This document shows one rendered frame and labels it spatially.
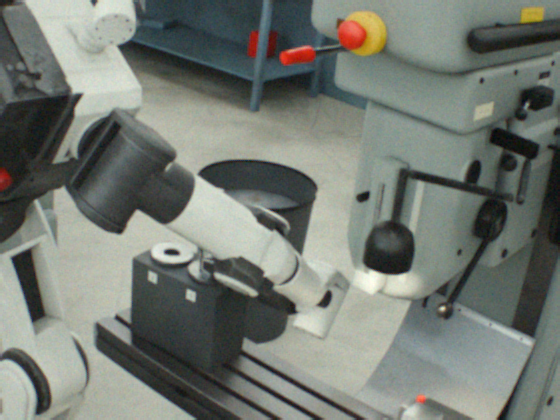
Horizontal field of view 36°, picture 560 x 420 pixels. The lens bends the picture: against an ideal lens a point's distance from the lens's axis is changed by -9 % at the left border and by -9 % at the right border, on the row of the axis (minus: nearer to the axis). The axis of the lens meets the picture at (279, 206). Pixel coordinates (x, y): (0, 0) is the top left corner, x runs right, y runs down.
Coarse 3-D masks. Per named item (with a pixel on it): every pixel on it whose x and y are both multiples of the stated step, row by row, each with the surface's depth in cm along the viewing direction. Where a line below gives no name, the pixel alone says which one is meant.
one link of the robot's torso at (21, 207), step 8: (8, 200) 149; (16, 200) 150; (24, 200) 153; (32, 200) 156; (0, 208) 148; (8, 208) 150; (16, 208) 153; (24, 208) 156; (0, 216) 154; (8, 216) 153; (16, 216) 157; (24, 216) 160; (0, 224) 154; (8, 224) 157; (16, 224) 160; (0, 232) 157; (8, 232) 160; (0, 240) 160
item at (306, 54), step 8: (296, 48) 124; (304, 48) 125; (328, 48) 129; (336, 48) 130; (344, 48) 131; (280, 56) 123; (288, 56) 122; (296, 56) 123; (304, 56) 124; (312, 56) 125; (320, 56) 128; (288, 64) 123
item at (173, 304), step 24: (144, 264) 185; (168, 264) 184; (192, 264) 184; (144, 288) 187; (168, 288) 183; (192, 288) 179; (216, 288) 179; (144, 312) 189; (168, 312) 185; (192, 312) 181; (216, 312) 178; (240, 312) 186; (144, 336) 191; (168, 336) 187; (192, 336) 183; (216, 336) 181; (240, 336) 190; (192, 360) 185; (216, 360) 184
